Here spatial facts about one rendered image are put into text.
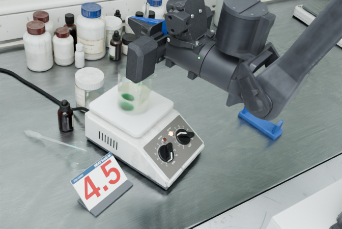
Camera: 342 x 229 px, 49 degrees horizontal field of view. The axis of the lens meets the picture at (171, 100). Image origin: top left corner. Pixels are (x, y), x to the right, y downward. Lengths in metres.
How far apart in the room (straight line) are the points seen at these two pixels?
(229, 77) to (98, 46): 0.51
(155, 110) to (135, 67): 0.20
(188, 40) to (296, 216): 0.29
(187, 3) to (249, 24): 0.09
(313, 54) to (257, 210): 0.35
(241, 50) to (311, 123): 0.47
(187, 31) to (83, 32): 0.46
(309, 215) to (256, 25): 0.28
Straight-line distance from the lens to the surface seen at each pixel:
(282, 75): 0.48
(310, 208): 0.61
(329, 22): 0.44
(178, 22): 0.50
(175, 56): 0.55
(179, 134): 0.70
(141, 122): 0.68
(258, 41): 0.49
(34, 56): 0.92
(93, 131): 0.73
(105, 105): 0.71
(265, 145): 0.83
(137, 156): 0.68
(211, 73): 0.52
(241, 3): 0.49
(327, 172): 0.84
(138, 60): 0.51
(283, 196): 0.75
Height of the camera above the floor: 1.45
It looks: 39 degrees down
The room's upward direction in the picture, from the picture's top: 10 degrees clockwise
